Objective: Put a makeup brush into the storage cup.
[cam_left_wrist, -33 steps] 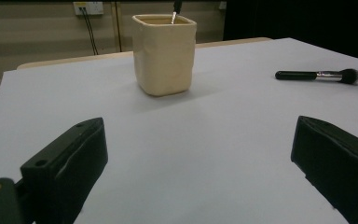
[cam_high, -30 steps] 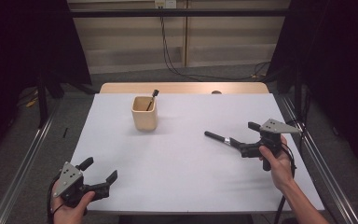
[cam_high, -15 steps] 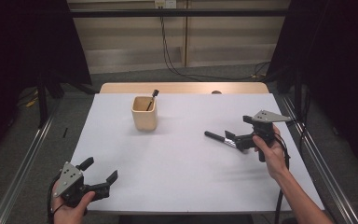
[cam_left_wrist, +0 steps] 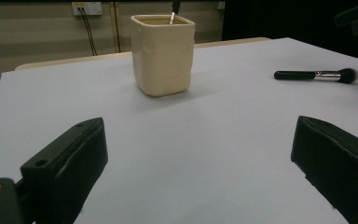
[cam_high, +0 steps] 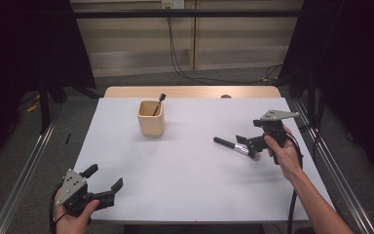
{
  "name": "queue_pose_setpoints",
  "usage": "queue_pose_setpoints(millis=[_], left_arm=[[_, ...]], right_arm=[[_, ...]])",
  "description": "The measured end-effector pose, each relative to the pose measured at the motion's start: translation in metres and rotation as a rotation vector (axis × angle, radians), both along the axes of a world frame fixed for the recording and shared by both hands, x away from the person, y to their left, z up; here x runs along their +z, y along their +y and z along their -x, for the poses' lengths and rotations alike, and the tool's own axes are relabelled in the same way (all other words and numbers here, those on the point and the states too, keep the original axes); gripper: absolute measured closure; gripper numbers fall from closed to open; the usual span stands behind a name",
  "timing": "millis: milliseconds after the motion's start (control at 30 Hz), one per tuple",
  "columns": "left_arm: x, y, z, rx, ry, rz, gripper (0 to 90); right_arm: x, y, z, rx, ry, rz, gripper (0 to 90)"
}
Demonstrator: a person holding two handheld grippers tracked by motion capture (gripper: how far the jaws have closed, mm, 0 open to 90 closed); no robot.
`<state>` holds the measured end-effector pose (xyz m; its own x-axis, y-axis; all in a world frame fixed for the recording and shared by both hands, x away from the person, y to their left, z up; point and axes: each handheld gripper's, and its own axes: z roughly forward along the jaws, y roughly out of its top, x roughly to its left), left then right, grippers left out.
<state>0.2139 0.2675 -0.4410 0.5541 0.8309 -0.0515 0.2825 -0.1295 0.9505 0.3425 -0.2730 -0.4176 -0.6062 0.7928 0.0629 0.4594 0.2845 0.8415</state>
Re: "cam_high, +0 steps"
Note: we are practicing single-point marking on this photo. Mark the white wall outlet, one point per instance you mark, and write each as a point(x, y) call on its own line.
point(172, 4)

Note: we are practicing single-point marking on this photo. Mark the person's left hand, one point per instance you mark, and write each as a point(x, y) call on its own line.
point(73, 224)

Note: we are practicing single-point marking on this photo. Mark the beige square cup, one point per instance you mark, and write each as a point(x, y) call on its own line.
point(151, 122)

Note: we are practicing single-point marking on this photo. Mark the black stand post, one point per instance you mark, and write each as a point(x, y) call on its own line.
point(44, 110)

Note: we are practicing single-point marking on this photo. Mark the large black makeup brush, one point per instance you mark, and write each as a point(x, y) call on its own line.
point(225, 143)

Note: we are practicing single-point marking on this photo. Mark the person's right hand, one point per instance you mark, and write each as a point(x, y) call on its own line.
point(285, 156)

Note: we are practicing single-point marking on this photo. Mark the black curtain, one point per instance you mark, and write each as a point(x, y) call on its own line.
point(19, 48)
point(354, 65)

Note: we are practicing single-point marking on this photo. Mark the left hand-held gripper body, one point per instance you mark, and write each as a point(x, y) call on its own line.
point(73, 188)

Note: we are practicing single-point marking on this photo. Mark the person's dark clothing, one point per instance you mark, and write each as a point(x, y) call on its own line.
point(191, 229)

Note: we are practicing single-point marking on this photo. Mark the thin black makeup brush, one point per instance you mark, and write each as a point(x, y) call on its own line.
point(159, 102)

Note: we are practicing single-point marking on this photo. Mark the small black floor piece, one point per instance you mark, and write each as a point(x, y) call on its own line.
point(68, 138)

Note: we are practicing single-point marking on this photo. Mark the metal floor rail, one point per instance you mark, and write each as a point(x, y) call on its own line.
point(22, 182)
point(347, 195)

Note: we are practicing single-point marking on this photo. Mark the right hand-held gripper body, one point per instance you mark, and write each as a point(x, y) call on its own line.
point(274, 125)

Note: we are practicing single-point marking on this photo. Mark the black horizontal bar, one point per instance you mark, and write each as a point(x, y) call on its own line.
point(188, 13)

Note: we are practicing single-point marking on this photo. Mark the wooden table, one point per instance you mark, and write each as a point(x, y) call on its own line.
point(191, 92)

